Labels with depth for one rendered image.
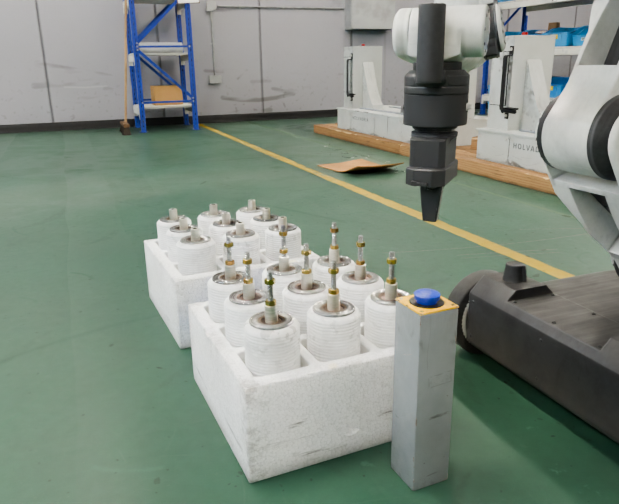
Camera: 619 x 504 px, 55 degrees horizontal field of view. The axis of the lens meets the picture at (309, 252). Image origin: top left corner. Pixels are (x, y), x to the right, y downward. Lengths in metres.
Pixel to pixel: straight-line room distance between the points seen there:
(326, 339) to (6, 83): 6.44
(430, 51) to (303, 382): 0.55
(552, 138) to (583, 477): 0.58
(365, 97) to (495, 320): 4.40
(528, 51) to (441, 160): 3.04
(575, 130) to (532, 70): 2.74
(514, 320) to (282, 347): 0.51
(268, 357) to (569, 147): 0.62
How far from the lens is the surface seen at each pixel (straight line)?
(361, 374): 1.05
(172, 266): 1.56
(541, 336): 1.23
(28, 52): 7.24
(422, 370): 0.94
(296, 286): 1.17
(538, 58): 3.90
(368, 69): 5.62
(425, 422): 1.00
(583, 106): 1.12
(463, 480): 1.10
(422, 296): 0.92
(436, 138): 0.84
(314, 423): 1.06
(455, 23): 0.84
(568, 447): 1.23
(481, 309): 1.36
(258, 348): 1.00
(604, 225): 1.31
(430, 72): 0.80
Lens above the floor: 0.67
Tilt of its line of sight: 18 degrees down
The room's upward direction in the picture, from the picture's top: 1 degrees counter-clockwise
